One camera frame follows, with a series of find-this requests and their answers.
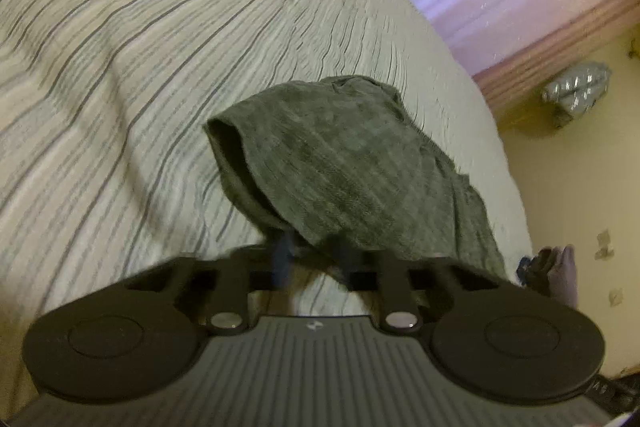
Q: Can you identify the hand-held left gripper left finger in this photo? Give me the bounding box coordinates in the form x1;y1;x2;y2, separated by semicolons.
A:
125;244;301;339

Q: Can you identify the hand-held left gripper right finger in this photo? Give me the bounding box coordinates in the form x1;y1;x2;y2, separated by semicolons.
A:
330;249;506;334

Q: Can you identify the grey knit sweater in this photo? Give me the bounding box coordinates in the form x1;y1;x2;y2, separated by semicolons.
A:
204;75;508;284

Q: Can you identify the dark bag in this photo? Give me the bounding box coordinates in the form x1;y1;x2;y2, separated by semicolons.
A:
516;247;556;294

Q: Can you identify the purple folded cloth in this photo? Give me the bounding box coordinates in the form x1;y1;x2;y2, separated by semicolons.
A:
547;244;579;308

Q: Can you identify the black electronic device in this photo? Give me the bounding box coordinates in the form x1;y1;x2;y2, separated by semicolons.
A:
585;374;640;414

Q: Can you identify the bed with striped grey cover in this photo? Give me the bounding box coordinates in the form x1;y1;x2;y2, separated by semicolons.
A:
0;0;533;410

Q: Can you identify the silver patterned bag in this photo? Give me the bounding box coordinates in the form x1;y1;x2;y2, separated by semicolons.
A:
541;61;613;128

